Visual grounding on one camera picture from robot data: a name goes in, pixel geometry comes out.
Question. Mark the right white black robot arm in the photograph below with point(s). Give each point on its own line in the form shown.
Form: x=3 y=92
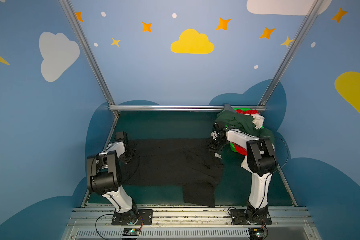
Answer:
x=259 y=185

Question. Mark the aluminium post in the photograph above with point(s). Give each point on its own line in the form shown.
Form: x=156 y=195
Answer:
x=76 y=26
x=292 y=50

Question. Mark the left green circuit board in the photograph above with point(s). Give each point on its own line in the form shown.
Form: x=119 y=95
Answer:
x=131 y=232

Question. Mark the grey t shirt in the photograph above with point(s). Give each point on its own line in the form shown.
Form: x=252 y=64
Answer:
x=228 y=108

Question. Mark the white t shirt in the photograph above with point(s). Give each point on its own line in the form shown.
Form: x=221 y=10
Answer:
x=259 y=146

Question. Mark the red t shirt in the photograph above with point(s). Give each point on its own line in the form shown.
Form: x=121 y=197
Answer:
x=234 y=147

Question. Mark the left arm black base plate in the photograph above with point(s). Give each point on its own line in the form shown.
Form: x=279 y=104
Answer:
x=133 y=218

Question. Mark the right rear aluminium post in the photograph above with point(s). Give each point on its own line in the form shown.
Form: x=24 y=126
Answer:
x=292 y=50

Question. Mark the bright green plastic basket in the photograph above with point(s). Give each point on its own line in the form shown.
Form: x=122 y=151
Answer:
x=258 y=121

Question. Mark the dark green t shirt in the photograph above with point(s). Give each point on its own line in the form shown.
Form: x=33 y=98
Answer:
x=245 y=124

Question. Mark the rear horizontal aluminium rail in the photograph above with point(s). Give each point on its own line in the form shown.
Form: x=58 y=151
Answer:
x=166 y=108

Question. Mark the right side floor rail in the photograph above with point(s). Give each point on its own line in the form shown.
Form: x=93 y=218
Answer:
x=284 y=180

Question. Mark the left rear aluminium post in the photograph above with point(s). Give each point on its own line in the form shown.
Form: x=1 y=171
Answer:
x=76 y=26

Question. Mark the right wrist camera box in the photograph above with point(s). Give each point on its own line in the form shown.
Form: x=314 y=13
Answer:
x=219 y=127

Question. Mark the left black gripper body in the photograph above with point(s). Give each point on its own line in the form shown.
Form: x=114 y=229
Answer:
x=127 y=153

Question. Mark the black t shirt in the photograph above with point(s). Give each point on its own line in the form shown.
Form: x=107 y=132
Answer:
x=188 y=163

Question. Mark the front aluminium rail bed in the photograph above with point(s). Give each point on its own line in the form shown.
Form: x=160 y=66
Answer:
x=189 y=223

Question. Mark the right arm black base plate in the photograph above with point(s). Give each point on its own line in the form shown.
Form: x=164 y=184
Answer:
x=249 y=217

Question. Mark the green circuit board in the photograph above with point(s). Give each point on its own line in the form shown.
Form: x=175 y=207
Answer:
x=131 y=232
x=257 y=233

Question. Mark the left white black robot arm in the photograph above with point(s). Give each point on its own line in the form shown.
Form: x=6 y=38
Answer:
x=104 y=177

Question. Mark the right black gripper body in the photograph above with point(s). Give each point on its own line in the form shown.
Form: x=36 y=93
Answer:
x=214 y=142

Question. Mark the right green circuit board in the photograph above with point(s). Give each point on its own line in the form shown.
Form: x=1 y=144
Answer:
x=257 y=233

